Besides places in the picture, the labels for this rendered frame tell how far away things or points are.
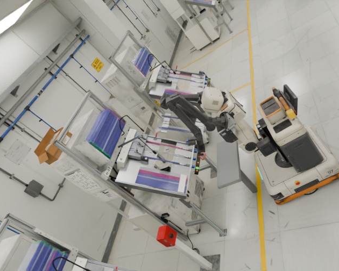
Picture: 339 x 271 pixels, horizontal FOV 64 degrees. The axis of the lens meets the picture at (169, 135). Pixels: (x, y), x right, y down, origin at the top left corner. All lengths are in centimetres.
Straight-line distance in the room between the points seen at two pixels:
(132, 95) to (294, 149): 223
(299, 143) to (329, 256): 92
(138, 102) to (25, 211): 198
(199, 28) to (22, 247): 594
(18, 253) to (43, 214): 165
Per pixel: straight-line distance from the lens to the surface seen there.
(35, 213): 393
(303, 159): 267
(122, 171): 284
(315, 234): 280
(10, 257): 235
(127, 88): 378
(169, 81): 393
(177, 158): 297
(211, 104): 227
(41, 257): 223
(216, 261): 312
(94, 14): 565
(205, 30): 707
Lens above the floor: 242
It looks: 28 degrees down
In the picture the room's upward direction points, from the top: 45 degrees counter-clockwise
